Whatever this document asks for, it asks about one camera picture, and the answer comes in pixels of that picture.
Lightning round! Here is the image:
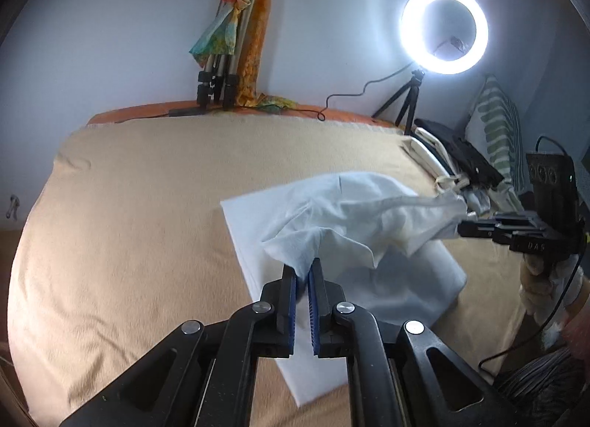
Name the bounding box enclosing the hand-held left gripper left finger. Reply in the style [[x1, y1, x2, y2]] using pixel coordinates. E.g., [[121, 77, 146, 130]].
[[60, 265, 300, 427]]

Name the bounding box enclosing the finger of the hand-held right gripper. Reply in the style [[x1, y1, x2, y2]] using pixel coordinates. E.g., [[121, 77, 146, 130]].
[[466, 211, 542, 228], [458, 221, 517, 244]]

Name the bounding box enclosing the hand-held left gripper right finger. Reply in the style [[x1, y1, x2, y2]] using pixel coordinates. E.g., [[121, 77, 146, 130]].
[[308, 257, 531, 427]]

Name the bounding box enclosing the white t-shirt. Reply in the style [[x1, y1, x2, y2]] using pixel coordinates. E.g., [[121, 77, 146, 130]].
[[220, 171, 468, 409]]

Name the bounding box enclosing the person's right forearm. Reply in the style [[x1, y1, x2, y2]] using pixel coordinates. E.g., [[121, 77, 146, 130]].
[[565, 307, 590, 355]]

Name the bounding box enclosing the person's right hand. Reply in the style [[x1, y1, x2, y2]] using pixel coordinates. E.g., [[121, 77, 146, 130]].
[[520, 252, 584, 318]]

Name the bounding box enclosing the clear plastic bag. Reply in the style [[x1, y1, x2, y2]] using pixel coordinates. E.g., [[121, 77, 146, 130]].
[[463, 187, 526, 216]]

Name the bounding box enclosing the black bag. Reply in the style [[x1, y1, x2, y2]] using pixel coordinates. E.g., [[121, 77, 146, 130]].
[[415, 118, 505, 188]]

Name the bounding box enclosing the green striped pillow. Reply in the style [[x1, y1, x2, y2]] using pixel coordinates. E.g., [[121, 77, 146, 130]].
[[465, 74, 526, 192]]

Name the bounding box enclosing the white tote bag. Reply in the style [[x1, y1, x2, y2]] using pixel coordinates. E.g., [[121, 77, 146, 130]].
[[399, 128, 471, 192]]

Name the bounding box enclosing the person's striped dark clothing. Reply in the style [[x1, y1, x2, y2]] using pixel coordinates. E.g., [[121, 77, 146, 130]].
[[495, 346, 590, 427]]

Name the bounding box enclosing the beige blanket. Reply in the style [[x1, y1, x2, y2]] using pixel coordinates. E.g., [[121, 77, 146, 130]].
[[7, 116, 528, 427]]

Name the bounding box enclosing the black gooseneck phone holder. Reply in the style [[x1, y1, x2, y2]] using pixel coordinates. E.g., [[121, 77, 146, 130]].
[[433, 35, 466, 54]]

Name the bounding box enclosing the folded silver tripod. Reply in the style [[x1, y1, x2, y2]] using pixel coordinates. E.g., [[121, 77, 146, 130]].
[[196, 0, 268, 109]]

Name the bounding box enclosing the orange bed sheet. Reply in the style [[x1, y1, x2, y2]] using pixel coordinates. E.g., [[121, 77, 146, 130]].
[[87, 101, 406, 132]]

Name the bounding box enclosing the colourful patterned scarf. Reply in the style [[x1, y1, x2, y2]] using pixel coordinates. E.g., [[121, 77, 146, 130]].
[[189, 0, 273, 65]]

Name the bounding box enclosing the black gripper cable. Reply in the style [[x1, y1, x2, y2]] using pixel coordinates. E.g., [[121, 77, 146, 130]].
[[478, 135, 585, 375]]

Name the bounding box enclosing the small black ring light tripod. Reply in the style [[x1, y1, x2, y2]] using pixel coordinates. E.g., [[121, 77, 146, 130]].
[[371, 68, 427, 135]]

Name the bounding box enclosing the black ring light cable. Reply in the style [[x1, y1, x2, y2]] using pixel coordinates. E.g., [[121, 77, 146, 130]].
[[111, 65, 413, 123]]

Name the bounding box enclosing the white ring light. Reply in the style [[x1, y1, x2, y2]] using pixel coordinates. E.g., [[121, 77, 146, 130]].
[[400, 0, 488, 76]]

